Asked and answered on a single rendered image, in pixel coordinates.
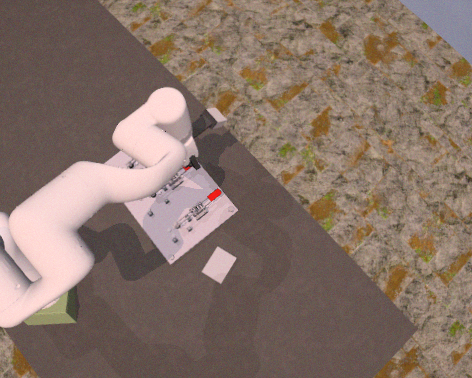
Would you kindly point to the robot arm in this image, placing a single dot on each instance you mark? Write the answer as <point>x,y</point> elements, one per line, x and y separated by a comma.
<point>45,226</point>

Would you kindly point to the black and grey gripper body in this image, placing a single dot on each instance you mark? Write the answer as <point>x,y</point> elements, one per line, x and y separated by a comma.
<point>191,150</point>

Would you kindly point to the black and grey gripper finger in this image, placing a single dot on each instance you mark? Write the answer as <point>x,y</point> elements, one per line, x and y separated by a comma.
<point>193,162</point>

